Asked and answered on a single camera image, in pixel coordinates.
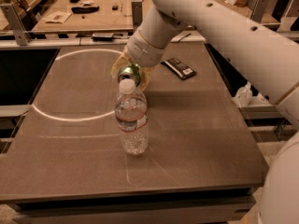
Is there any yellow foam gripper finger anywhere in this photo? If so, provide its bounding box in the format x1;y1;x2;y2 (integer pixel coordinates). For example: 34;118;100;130
110;48;132;79
139;66;155;91

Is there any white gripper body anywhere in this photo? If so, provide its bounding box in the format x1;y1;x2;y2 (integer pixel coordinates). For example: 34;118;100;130
124;30;165;67

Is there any green soda can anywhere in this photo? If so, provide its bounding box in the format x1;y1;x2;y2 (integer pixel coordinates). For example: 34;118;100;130
118;63;141;87

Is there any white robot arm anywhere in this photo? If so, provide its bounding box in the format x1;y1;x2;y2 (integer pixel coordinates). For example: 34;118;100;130
111;0;299;224

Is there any black power adapter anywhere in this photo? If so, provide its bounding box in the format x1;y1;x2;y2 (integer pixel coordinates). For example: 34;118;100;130
92;33;114;41

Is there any black snack bar wrapper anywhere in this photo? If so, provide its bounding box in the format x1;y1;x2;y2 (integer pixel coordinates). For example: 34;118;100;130
162;58;196;80

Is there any clear plastic water bottle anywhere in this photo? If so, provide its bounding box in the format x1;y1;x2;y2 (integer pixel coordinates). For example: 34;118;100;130
114;78;149;156

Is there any small black block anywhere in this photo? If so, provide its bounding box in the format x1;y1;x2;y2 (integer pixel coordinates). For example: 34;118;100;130
112;5;119;10

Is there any black tool on table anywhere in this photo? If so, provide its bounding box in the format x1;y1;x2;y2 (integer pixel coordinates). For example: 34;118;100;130
71;6;100;14

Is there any white card on table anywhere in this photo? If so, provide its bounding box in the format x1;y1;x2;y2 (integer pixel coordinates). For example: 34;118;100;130
43;11;71;24

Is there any small clear sanitizer bottle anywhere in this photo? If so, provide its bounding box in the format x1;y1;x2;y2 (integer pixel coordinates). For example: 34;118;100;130
234;82;252;107

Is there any middle metal bracket post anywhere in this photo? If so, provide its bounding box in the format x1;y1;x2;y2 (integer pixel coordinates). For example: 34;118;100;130
131;1;143;30

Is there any metal bracket post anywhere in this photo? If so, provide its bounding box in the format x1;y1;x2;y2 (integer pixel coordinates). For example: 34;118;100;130
131;1;143;30
0;4;31;46
250;0;268;22

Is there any left metal bracket post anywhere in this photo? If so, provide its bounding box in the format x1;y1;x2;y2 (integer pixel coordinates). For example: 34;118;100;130
0;4;31;46

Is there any right metal bracket post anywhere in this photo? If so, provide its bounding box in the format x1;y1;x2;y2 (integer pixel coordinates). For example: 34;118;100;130
250;0;268;22

